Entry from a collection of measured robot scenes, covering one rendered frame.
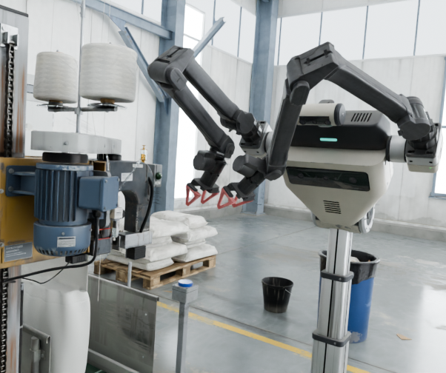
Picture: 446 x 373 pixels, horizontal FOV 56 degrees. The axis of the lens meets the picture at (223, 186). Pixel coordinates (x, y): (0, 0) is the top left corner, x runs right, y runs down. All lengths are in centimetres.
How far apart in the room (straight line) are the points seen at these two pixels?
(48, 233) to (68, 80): 55
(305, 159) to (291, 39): 901
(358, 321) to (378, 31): 725
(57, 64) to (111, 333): 129
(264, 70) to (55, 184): 927
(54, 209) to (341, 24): 925
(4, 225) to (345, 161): 106
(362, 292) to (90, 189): 264
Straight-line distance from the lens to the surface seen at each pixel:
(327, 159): 147
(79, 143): 116
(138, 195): 161
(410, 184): 918
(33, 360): 166
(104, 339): 225
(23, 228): 135
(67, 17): 655
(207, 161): 143
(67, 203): 119
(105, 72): 127
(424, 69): 936
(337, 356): 181
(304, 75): 106
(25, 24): 143
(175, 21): 775
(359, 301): 346
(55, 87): 149
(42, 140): 117
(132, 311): 206
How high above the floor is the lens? 139
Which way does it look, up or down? 4 degrees down
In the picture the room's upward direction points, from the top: 4 degrees clockwise
